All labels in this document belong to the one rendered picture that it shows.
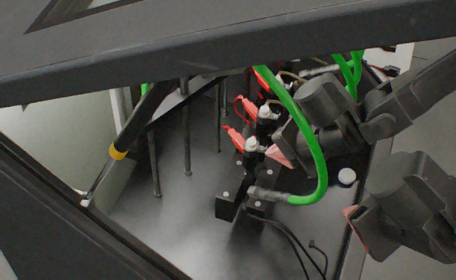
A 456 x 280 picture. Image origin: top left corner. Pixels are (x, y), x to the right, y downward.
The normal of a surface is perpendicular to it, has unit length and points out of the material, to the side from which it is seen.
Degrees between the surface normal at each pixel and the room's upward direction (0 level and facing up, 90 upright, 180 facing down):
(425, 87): 57
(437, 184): 35
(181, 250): 0
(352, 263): 0
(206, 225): 0
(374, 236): 46
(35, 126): 90
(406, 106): 64
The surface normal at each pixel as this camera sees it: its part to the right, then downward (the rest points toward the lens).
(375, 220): 0.30, 0.08
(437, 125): 0.02, -0.63
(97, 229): 0.66, -0.28
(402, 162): -0.67, -0.69
